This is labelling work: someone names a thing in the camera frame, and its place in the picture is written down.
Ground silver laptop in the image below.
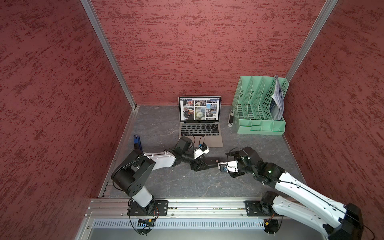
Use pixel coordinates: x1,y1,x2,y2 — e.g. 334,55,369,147
178,96,223,148

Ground black wireless mouse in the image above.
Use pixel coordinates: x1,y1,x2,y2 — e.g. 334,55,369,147
201,159,220,170

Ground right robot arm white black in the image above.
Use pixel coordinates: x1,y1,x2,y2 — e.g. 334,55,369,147
226,147,364,240

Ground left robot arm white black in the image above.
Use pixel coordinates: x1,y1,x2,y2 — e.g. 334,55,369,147
111,137,210,215

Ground blue pen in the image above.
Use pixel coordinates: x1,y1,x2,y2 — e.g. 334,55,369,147
134,135,143,151

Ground green desk file organizer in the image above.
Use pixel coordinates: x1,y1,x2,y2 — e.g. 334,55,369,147
232,76,286,136

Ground papers in organizer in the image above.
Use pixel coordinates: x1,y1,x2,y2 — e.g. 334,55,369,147
270,75,284,121

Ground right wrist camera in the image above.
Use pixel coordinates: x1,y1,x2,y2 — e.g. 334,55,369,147
218,161,239,173

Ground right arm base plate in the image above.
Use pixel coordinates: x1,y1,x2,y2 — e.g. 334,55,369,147
244,201,281,218

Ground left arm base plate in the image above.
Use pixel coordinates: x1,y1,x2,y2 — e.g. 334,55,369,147
128,200,169,217

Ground aluminium front rail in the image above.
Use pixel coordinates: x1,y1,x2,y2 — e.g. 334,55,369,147
85,198,268,219

